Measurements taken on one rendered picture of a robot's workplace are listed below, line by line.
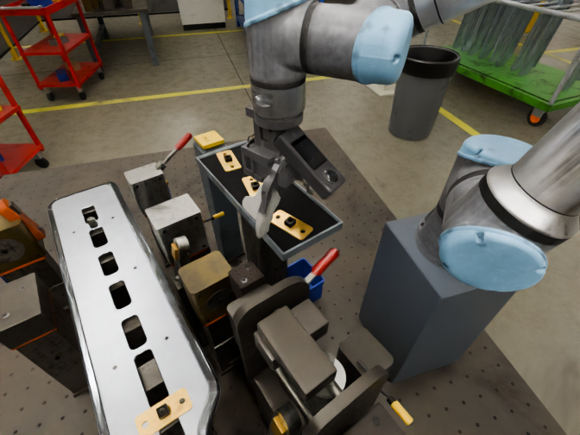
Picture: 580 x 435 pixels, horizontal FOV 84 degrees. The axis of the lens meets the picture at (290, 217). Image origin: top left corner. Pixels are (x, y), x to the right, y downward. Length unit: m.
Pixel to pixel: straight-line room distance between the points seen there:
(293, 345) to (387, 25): 0.38
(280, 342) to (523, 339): 1.79
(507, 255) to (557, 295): 1.98
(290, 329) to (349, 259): 0.74
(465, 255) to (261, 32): 0.36
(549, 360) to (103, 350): 1.94
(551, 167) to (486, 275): 0.15
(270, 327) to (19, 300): 0.55
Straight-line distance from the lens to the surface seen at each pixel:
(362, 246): 1.21
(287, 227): 0.59
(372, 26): 0.39
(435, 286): 0.64
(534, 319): 2.24
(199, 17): 7.16
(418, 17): 0.50
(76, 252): 0.92
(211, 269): 0.65
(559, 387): 2.08
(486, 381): 1.07
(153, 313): 0.73
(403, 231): 0.72
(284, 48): 0.41
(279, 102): 0.44
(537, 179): 0.43
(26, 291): 0.85
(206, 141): 0.87
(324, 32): 0.39
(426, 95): 3.18
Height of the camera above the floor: 1.58
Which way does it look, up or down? 43 degrees down
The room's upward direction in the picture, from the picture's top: straight up
